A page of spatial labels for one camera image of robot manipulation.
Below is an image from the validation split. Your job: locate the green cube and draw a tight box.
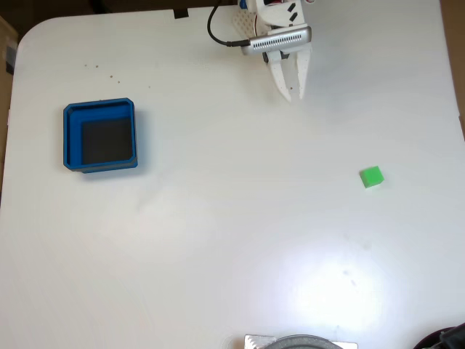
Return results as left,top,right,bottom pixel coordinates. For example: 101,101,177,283
359,165,385,190

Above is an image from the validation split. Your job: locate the blue box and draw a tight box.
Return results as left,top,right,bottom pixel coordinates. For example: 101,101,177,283
62,97,140,175

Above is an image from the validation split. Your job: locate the cardboard box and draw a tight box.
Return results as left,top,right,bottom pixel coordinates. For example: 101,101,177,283
0,14,19,77

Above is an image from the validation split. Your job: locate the grey round object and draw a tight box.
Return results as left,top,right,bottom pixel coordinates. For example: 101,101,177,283
267,334,344,349

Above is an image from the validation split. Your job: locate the black object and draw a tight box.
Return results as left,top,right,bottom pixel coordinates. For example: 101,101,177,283
413,322,465,349

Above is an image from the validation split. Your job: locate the silver camera box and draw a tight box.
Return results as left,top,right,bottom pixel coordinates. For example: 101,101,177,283
241,25,313,57

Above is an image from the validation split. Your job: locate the white perforated base plate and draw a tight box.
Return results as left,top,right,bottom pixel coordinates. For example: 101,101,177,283
232,7,261,39

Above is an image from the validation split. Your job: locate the black camera cable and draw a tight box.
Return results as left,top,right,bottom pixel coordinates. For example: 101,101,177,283
207,0,251,49

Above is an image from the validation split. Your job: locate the silver metal bracket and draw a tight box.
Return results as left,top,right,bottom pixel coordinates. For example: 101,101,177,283
243,334,359,349

